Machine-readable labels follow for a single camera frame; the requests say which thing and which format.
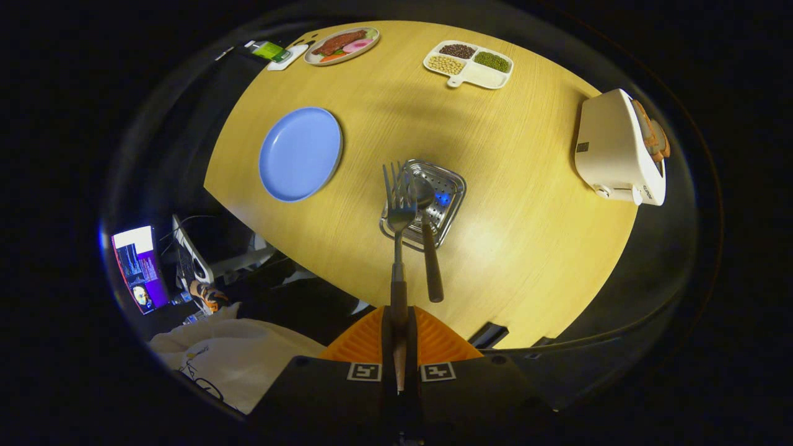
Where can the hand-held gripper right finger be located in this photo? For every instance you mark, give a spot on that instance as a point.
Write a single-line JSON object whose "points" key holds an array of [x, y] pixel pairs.
{"points": [[412, 337]]}

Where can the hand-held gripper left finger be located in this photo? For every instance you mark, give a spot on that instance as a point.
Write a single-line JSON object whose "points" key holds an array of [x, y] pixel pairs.
{"points": [[386, 337]]}

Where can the person's white clothing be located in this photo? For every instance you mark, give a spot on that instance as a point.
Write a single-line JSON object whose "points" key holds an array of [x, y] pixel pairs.
{"points": [[248, 359]]}

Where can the perforated metal tray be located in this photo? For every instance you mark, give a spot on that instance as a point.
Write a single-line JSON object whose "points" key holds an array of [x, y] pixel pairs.
{"points": [[450, 186]]}

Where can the orange patterned object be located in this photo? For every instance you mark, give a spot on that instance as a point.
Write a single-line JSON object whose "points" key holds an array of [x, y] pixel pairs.
{"points": [[209, 296]]}

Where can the blue plate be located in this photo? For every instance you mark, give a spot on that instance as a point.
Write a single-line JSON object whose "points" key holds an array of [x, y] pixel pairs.
{"points": [[300, 155]]}

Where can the computer monitor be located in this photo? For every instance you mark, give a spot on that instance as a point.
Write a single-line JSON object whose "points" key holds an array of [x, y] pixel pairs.
{"points": [[141, 269]]}

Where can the white divided bean dish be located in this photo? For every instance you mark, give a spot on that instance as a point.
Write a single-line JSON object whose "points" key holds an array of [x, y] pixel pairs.
{"points": [[480, 75]]}

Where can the white toaster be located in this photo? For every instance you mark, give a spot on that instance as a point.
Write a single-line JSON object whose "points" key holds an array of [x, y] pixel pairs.
{"points": [[613, 148]]}

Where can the white square coaster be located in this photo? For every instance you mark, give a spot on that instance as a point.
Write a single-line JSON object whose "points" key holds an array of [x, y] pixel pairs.
{"points": [[296, 57]]}

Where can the white plate of meat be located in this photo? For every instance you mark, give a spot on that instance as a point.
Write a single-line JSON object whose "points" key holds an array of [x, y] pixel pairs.
{"points": [[339, 44]]}

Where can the green drink bottle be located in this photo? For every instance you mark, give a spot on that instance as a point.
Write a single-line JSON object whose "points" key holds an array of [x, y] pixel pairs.
{"points": [[267, 51]]}

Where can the toasted bread slice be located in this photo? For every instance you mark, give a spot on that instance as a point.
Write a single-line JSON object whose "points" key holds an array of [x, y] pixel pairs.
{"points": [[661, 141], [645, 127]]}

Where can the white chair frame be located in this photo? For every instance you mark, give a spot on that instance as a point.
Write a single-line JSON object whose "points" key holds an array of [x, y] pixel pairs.
{"points": [[198, 266]]}

